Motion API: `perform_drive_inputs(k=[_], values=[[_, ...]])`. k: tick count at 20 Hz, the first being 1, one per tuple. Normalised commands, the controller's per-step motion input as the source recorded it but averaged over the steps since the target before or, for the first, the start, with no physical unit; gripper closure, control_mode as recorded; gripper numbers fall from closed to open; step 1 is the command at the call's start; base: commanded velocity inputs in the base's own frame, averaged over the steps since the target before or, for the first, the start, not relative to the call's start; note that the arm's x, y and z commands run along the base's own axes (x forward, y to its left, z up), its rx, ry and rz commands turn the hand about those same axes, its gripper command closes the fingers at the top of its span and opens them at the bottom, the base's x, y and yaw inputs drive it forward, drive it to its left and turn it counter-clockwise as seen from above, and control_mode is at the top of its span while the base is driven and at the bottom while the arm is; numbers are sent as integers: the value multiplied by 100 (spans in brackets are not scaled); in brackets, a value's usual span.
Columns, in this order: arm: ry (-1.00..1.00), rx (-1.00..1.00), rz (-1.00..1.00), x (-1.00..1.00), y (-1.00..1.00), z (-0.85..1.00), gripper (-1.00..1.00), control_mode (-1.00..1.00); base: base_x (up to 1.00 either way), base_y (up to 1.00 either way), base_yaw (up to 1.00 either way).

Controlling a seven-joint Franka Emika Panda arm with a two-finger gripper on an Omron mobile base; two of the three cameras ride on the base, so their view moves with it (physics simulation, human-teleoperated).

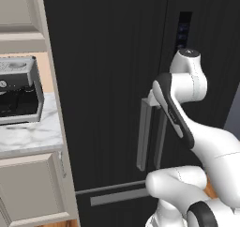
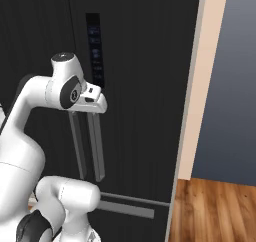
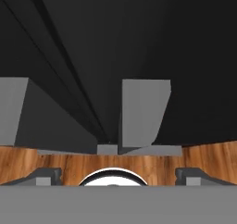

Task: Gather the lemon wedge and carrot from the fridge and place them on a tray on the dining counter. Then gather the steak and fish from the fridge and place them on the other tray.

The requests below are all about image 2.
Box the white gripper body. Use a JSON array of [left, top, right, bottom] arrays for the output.
[[68, 93, 109, 116]]

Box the black fridge door with display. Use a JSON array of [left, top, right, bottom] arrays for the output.
[[65, 0, 203, 208]]

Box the black fridge drawer front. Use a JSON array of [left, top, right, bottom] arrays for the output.
[[87, 191, 172, 242]]

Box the beige cabinet side panel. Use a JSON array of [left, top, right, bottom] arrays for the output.
[[164, 0, 231, 242]]

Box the grey vertical fridge door handle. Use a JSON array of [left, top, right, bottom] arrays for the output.
[[68, 111, 88, 181], [86, 112, 106, 183]]

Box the grey horizontal drawer handle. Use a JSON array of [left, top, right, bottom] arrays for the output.
[[96, 199, 156, 220]]

